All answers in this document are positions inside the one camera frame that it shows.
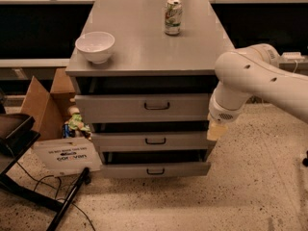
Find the green toy figure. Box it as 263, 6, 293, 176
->
62, 106, 91, 140

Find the green white soda can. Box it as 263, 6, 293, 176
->
165, 0, 183, 36

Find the grey drawer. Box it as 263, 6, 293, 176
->
91, 132, 216, 152
75, 93, 209, 123
101, 162, 211, 178

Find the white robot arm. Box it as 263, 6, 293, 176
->
207, 43, 308, 141

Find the grey bottom drawer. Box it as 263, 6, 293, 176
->
101, 162, 211, 178

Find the black floor cable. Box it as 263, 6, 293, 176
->
15, 161, 97, 231

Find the grey drawer cabinet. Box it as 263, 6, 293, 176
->
66, 0, 232, 165

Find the brown cardboard box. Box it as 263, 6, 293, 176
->
21, 68, 102, 176

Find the grey top drawer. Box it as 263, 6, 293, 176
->
75, 93, 209, 123

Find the black metal stand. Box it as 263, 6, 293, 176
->
0, 114, 90, 231

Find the white bowl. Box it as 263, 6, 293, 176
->
75, 32, 116, 64

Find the white power strip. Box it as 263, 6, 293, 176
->
280, 52, 305, 63

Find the grey middle drawer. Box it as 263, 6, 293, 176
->
91, 132, 216, 152

